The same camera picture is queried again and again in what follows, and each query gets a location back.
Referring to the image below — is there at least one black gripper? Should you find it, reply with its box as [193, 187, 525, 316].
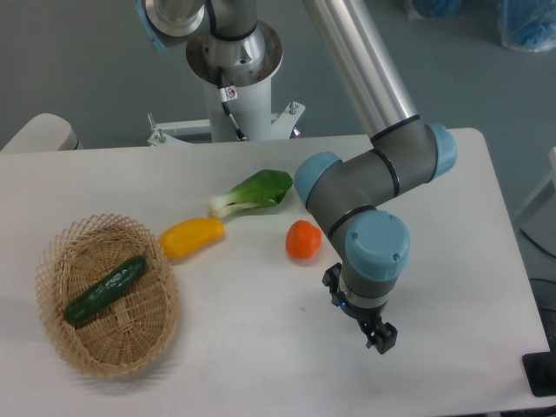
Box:
[322, 263, 398, 354]

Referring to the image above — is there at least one green cucumber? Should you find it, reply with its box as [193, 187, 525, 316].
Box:
[63, 255, 147, 325]

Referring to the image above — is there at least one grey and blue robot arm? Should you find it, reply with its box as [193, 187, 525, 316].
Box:
[135, 1, 457, 353]

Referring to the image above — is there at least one woven wicker basket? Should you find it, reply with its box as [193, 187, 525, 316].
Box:
[36, 214, 180, 378]

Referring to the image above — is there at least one orange tomato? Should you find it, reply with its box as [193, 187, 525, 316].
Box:
[285, 220, 322, 260]

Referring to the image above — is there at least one black device at edge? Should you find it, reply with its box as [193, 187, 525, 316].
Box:
[522, 352, 555, 397]

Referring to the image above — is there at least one green bok choy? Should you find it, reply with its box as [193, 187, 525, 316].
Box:
[208, 169, 293, 219]

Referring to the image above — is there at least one white furniture at right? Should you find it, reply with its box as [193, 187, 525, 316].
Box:
[513, 148, 555, 229]

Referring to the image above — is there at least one yellow bell pepper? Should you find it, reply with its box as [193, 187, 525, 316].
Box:
[159, 217, 225, 259]

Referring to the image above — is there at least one blue plastic bag right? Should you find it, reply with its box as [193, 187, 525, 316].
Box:
[497, 0, 555, 52]

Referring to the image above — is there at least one white chair back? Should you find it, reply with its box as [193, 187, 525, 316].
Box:
[1, 113, 83, 154]

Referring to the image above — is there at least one black floor cable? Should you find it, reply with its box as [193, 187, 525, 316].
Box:
[519, 226, 556, 258]

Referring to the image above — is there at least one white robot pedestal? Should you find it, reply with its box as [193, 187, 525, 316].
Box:
[148, 21, 306, 146]

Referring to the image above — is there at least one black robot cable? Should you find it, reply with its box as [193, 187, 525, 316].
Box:
[215, 65, 248, 142]

